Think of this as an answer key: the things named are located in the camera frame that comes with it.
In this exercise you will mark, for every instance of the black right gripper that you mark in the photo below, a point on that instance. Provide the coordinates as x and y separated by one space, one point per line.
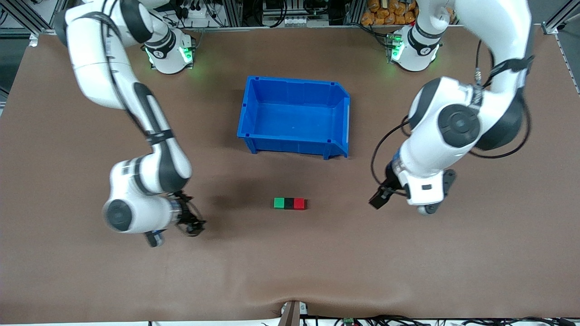
185 215

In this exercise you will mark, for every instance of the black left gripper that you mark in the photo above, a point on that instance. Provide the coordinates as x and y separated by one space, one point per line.
388 184

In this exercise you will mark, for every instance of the green cube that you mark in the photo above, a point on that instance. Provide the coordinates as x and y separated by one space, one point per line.
279 203

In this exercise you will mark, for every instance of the red cube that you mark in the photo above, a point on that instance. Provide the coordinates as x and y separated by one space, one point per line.
299 203

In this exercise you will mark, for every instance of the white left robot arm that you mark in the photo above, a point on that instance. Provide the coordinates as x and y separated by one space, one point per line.
494 36

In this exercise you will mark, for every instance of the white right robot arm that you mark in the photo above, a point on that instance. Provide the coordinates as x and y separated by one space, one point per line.
95 59

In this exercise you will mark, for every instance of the black cube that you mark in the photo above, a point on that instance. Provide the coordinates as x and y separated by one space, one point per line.
289 203

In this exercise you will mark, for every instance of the blue plastic storage bin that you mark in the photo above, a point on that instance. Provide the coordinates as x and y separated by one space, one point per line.
294 117

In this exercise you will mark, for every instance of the green terminal connector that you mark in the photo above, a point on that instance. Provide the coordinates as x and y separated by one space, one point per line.
348 321

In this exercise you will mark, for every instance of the orange snack bag pile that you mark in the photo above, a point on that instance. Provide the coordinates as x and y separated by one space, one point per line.
389 13

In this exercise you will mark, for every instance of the white power strip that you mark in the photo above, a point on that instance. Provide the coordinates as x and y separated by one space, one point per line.
195 11

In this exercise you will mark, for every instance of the brown wooden post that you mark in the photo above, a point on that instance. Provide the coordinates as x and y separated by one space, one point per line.
291 314

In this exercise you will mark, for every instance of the silver table edge rail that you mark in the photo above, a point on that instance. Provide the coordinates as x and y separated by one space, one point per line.
272 28

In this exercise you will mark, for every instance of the aluminium frame profile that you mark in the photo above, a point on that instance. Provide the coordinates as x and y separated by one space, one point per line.
27 18
550 28

